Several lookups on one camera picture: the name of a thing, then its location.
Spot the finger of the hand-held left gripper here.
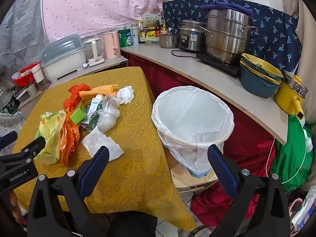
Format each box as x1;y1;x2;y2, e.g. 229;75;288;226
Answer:
21;136;47;160
0;131;18;150

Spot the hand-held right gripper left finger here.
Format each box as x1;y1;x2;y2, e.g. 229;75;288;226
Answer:
27;146;110;237

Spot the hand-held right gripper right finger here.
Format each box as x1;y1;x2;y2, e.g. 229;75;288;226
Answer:
207;144;292;237

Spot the orange plastic bag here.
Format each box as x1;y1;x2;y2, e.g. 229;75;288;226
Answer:
60;99;81;167

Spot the small green box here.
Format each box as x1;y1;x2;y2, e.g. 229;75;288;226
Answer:
70;102;87;124

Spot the green white drink carton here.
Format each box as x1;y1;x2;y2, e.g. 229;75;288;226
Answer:
85;95;105;131

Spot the bin with white plastic liner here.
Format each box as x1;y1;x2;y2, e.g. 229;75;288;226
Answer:
151;86;235;178

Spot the person's left hand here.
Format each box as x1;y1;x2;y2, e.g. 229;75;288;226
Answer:
8;191;26;225

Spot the yellow green snack packet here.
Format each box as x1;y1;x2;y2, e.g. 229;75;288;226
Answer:
35;110;67;165

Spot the flat white tissue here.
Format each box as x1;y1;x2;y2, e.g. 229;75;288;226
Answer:
81;126;124;162

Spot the red cloth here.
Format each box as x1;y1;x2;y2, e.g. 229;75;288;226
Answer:
121;51;279;228

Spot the glass jar green label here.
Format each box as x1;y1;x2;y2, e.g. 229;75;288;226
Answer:
0;86;21;115

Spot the wooden stool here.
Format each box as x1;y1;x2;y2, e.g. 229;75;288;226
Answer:
164;148;219;194

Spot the yellow patterned tablecloth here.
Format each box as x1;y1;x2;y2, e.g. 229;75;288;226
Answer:
12;67;198;231

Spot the clear plastic bag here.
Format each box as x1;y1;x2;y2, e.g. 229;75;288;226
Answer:
97;94;121;132

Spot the red plastic container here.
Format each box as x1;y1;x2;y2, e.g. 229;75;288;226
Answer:
11;63;41;87

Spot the clear glass jar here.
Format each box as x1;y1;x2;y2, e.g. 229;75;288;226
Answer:
178;226;215;237

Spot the green cloth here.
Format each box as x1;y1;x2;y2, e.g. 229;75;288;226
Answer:
270;115;316;193

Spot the white lidded canister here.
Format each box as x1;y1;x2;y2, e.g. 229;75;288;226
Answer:
32;64;44;83

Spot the orange waffle cloth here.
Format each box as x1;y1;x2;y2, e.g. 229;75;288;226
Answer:
79;84;119;102

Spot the crumpled white tissue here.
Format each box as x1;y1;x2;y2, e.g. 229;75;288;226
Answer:
116;86;135;105

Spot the blue basin yellow rim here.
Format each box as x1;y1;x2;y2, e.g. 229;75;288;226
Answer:
239;64;280;99
241;53;284;78
240;59;282;82

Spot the white dish rack grey lid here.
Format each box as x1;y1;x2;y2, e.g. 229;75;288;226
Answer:
41;34;86;82

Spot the yellow electric pot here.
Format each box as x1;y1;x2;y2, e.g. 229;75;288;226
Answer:
274;70;309;120

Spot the black induction cooker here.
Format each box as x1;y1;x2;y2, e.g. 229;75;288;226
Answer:
196;52;241;78

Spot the grey plastic tarp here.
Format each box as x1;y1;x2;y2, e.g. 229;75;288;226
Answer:
0;0;50;79

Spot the white electric kettle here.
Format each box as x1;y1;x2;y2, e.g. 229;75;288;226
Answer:
84;38;105;67

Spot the pink electric kettle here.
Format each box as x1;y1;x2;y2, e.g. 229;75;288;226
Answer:
103;32;121;60

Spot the large steel steamer pot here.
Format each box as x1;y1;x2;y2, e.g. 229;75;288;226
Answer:
206;8;258;66

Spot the green tin can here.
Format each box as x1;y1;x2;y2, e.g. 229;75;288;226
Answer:
118;28;133;48

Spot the steel rice cooker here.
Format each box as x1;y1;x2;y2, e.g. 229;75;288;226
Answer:
178;19;208;53

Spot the small steel pot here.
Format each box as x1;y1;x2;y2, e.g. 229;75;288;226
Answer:
159;28;180;49

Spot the white bottle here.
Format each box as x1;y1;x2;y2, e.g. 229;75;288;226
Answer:
132;26;140;45

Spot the dark sauce bottle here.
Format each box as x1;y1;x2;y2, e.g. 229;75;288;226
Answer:
138;26;147;44

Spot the navy printed cloth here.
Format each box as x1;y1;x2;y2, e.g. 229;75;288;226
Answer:
162;0;303;71

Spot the pink dotted curtain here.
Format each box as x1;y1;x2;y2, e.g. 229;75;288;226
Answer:
42;0;177;43

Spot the white green box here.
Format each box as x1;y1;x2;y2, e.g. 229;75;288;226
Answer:
141;13;160;29

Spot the purple cloth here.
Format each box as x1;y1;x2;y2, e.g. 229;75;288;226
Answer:
200;1;255;17

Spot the thin white cable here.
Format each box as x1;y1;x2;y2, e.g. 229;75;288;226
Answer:
269;118;309;184

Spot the black power cable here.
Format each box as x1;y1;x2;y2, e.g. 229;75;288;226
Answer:
171;49;198;58

